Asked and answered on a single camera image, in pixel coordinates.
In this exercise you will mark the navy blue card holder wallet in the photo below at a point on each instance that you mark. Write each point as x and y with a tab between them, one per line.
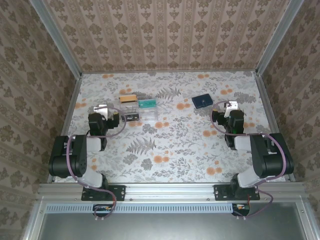
202	101

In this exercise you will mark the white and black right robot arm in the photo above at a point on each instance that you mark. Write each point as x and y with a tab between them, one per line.
270	162

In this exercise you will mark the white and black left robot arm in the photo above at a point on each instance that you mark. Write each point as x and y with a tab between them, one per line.
80	162

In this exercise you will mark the black VIP card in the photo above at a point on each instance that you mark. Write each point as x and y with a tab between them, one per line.
130	117

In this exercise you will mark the gold plastic card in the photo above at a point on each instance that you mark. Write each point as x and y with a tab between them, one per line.
128	99

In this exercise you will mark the clear acrylic card stand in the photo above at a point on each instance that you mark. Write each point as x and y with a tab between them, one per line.
147	115

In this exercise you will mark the teal plastic card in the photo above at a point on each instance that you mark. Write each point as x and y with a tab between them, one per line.
147	104

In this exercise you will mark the grey metal sheet panel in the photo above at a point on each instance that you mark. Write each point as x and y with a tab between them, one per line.
175	227

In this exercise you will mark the aluminium left side rail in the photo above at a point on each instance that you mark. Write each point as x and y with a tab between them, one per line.
65	125

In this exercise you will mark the aluminium right side rail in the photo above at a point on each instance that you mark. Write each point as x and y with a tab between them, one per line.
270	112

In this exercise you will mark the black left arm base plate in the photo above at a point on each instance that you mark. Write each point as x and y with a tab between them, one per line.
117	192

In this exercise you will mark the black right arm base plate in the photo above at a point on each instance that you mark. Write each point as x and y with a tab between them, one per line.
220	192

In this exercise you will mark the aluminium table edge rail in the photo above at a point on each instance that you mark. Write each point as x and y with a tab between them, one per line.
170	191

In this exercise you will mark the aluminium left frame post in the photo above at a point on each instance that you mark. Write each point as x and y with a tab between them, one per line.
60	40

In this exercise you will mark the aluminium frame post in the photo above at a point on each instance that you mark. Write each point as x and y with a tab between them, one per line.
60	40
275	40

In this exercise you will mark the aluminium right frame post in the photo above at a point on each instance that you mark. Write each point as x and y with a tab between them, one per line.
275	40

